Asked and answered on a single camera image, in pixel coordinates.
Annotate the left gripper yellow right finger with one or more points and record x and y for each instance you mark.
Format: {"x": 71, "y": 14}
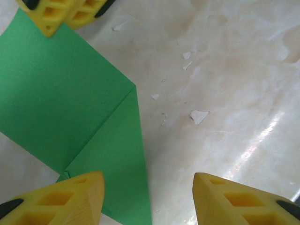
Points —
{"x": 234, "y": 206}

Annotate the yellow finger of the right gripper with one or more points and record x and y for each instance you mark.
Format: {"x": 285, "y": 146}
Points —
{"x": 47, "y": 14}
{"x": 84, "y": 14}

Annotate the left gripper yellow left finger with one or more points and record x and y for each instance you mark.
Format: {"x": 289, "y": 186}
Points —
{"x": 58, "y": 204}

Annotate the green cloth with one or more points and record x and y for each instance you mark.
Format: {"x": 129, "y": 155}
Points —
{"x": 58, "y": 89}

